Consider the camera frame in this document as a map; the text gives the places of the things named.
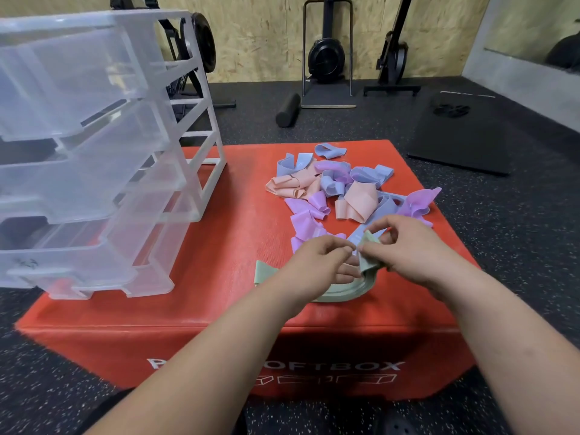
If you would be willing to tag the person's left hand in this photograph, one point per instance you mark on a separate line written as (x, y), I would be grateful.
(317, 267)

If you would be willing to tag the person's right hand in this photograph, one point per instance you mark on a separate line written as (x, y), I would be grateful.
(417, 253)

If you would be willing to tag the stack of green bands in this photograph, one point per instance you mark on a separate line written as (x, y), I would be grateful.
(337, 294)

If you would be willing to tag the pile of mixed resistance bands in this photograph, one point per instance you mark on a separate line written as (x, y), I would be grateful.
(358, 199)

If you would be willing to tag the translucent plastic drawer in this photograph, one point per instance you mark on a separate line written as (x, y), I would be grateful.
(90, 185)
(68, 267)
(154, 278)
(68, 81)

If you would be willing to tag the clear plastic drawer unit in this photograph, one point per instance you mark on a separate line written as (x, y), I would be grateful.
(90, 20)

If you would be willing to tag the person's right forearm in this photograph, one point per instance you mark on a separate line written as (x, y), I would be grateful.
(516, 357)

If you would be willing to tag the person's left forearm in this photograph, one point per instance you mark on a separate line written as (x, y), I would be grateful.
(204, 366)

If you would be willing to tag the red soft plyo box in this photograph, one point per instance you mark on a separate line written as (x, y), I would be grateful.
(226, 249)

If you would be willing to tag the black exercise mat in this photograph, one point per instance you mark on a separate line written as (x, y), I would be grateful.
(457, 140)

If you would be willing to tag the black foam roller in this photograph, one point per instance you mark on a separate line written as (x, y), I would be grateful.
(288, 110)

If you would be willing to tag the black perforated clog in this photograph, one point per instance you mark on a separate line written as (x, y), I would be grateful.
(396, 423)

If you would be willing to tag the black upright rowing machine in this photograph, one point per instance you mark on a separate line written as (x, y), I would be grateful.
(393, 58)

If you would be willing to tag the black ski machine with stand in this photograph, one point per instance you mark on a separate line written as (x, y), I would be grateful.
(326, 58)

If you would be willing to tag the wall mirror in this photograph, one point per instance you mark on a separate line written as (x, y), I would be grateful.
(516, 22)

